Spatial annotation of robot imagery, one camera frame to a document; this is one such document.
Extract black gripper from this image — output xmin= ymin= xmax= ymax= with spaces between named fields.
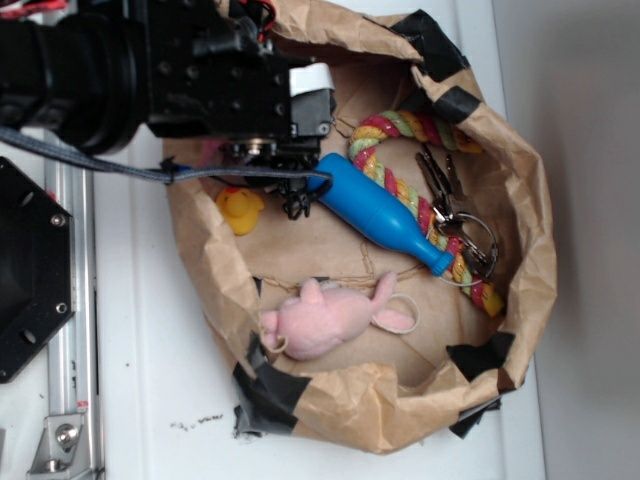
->
xmin=145 ymin=0 xmax=337 ymax=191

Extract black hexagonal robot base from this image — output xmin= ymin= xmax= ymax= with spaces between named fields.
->
xmin=1 ymin=157 xmax=74 ymax=384

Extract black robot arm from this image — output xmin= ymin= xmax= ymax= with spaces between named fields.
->
xmin=1 ymin=1 xmax=335 ymax=190

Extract yellow rubber duck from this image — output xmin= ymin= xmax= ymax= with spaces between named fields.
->
xmin=215 ymin=187 xmax=265 ymax=236

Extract blue plastic bottle toy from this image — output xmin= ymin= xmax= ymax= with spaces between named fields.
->
xmin=308 ymin=153 xmax=454 ymax=276

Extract pink plush bunny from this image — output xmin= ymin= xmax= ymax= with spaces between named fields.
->
xmin=260 ymin=271 xmax=421 ymax=361

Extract brown paper bag bin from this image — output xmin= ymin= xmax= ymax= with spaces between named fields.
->
xmin=168 ymin=1 xmax=557 ymax=454

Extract multicolour rope toy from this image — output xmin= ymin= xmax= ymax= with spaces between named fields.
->
xmin=348 ymin=110 xmax=506 ymax=318

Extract grey braided cable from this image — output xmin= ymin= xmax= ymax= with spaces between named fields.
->
xmin=0 ymin=124 xmax=333 ymax=187

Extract metal keys on ring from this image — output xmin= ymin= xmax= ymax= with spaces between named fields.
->
xmin=416 ymin=144 xmax=499 ymax=281

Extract aluminium rail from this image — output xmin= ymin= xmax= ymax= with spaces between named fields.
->
xmin=45 ymin=162 xmax=105 ymax=479

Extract metal corner bracket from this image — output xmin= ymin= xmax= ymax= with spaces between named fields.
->
xmin=25 ymin=413 xmax=91 ymax=479

